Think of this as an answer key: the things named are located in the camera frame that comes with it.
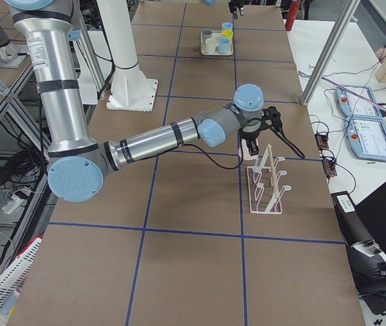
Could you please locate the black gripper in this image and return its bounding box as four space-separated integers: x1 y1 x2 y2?
240 119 263 156
229 0 245 19

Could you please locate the pink plastic cup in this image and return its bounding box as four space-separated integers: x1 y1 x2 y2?
238 139 258 161

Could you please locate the light blue plastic cup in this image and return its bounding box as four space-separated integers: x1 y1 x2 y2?
221 22 233 31

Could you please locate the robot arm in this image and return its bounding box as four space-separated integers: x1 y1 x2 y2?
9 1 263 202
201 0 246 20

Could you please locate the yellow plastic cup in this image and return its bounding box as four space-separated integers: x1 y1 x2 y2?
222 29 233 41

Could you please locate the grey plastic cup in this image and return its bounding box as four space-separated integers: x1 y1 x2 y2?
201 29 212 42

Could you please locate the pale green plastic cup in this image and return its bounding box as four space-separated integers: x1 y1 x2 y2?
205 38 217 55

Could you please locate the cream plastic tray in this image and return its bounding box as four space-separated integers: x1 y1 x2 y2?
200 30 233 56

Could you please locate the red cylinder tube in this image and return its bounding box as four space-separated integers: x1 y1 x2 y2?
285 0 301 31

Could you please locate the upper blue teach pendant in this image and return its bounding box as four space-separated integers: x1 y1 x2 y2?
336 85 383 118

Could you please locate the blue teach pendant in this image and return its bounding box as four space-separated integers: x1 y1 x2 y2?
336 85 383 118
346 116 386 162

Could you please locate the lower blue teach pendant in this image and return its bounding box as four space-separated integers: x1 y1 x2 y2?
346 116 386 162

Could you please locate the reacher grabber tool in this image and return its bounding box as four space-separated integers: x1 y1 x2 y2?
321 76 386 112

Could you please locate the white plastic basket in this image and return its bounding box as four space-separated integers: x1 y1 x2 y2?
0 236 42 325

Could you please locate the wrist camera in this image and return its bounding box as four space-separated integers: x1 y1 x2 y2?
263 106 283 132

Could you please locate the white wire cup rack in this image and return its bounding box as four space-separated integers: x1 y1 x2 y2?
246 144 292 215

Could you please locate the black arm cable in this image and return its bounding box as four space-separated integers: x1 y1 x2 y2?
178 144 248 170

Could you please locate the aluminium frame post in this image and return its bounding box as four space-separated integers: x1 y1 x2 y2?
300 0 360 106

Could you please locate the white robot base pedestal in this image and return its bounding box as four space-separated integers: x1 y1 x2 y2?
97 0 158 111

